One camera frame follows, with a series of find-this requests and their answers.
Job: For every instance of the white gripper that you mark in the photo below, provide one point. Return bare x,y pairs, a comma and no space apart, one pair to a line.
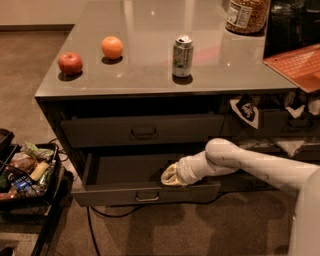
184,172

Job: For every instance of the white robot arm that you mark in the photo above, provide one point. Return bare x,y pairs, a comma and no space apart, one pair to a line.
302,180

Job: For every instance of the grey drawer cabinet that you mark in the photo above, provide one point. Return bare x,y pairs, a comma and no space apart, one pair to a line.
141,83

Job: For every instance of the white crumpled bag in drawer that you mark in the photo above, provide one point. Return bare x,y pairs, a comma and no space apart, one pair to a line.
303,121

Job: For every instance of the green white soda can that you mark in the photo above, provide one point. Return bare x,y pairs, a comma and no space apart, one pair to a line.
182,56

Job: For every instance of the yellow snack in bin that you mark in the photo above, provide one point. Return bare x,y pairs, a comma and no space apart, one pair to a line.
38,171

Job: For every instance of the orange fruit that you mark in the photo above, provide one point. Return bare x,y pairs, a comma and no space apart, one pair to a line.
112,47

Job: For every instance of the black bin of snacks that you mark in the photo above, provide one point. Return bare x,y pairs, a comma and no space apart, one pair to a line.
15,164

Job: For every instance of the green bag in bin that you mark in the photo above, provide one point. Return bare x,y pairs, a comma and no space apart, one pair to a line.
36,152

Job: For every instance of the blue packet in bin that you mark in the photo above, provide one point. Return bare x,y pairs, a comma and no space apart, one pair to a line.
22,184

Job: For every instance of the red apple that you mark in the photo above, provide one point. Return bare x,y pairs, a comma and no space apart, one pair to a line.
70,63

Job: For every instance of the orange laptop keyboard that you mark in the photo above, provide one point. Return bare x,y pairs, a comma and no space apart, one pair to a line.
300,66

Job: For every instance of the large snack jar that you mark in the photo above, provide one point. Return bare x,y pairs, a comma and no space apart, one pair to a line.
247,17

